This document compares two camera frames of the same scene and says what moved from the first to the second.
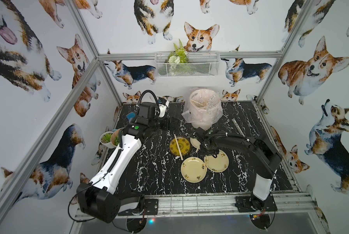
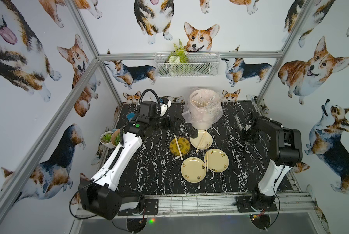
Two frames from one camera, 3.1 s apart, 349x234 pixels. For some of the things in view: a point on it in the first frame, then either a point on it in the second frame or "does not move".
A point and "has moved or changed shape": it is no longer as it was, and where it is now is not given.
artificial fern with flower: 179,55 does not move
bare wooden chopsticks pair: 178,147 does not move
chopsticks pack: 238,127 has moved or changed shape
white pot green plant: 105,139 does not move
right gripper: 214,151 to 244,137
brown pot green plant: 115,138 does not move
